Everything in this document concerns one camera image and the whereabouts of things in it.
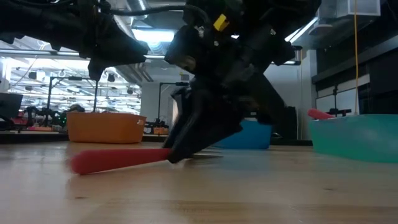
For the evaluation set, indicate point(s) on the blue plastic bin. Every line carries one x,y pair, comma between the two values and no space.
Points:
255,137

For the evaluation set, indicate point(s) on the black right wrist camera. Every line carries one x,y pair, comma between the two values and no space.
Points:
183,49

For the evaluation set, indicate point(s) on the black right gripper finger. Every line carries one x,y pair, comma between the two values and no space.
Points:
267,105
205,124

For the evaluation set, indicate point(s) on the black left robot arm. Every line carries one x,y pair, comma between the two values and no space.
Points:
37,21

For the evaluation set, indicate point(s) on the orange plastic bin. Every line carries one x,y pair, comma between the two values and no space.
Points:
105,127

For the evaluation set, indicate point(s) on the white wall panel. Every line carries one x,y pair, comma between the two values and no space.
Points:
346,101

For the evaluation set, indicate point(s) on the teal green plastic bin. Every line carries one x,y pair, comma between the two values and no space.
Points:
357,140

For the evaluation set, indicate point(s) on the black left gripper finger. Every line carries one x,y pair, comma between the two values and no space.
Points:
95,71

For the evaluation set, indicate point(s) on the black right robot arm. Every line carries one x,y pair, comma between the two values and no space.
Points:
280,12

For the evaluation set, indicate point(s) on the black background robot arm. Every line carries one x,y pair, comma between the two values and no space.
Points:
155,127

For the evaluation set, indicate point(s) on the black monitor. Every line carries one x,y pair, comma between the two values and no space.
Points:
11,105

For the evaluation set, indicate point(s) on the black camera stand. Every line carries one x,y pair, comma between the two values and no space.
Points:
339,111

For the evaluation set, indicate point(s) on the black gantry frame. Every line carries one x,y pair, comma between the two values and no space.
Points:
73,78
164,83

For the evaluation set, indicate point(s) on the bright ceiling light panel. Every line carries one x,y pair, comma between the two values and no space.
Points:
154,35

